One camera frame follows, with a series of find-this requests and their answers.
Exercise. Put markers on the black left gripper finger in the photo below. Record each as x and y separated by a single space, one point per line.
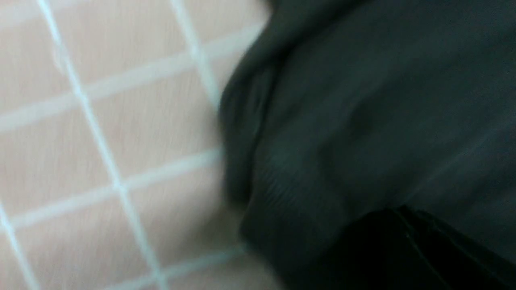
410 250

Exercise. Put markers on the dark gray long-sleeve shirt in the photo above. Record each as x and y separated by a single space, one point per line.
343 108

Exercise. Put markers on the pink checkered tablecloth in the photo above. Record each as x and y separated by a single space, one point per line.
111 161

